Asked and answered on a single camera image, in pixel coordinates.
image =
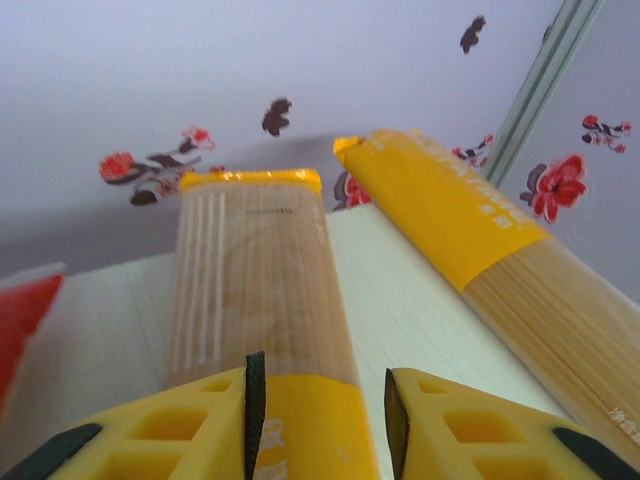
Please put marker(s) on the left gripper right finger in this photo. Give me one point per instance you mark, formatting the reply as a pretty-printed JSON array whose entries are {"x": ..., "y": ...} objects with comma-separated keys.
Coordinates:
[{"x": 490, "y": 440}]

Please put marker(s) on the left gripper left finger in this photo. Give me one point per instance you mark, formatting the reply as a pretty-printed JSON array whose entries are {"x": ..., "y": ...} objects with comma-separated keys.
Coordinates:
[{"x": 165, "y": 440}]

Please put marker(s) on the yellow spaghetti bag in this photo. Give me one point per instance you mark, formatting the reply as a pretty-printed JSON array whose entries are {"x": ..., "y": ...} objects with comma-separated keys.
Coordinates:
[
  {"x": 260, "y": 280},
  {"x": 450, "y": 215}
]

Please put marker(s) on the wide red macaroni bag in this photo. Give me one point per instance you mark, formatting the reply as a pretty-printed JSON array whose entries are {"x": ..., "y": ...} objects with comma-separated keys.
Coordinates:
[{"x": 22, "y": 315}]

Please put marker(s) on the aluminium corner post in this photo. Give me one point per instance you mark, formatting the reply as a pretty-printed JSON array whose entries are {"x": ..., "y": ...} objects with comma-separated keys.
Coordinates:
[{"x": 545, "y": 75}]

